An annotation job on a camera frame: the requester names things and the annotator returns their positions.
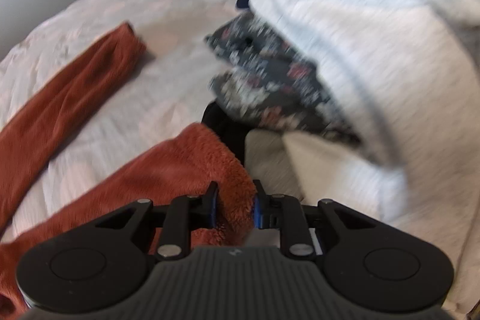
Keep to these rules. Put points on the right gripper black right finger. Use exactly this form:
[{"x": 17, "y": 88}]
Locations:
[{"x": 265, "y": 211}]

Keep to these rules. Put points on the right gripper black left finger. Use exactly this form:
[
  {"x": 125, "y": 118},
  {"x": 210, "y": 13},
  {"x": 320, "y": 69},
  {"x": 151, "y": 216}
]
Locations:
[{"x": 209, "y": 205}]

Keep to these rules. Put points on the rust red fleece garment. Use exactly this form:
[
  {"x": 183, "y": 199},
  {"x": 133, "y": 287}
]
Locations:
[{"x": 167, "y": 94}]

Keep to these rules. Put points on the dark floral fabric garment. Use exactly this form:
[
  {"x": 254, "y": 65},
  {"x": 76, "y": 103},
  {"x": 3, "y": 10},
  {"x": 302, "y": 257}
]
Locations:
[{"x": 271, "y": 85}]

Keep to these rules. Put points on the pink dotted bed sheet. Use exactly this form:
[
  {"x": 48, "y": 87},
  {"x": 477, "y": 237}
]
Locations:
[{"x": 56, "y": 112}]

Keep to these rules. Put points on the white fleece garment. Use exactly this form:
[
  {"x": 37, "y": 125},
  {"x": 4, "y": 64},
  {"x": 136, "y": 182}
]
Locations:
[{"x": 405, "y": 73}]

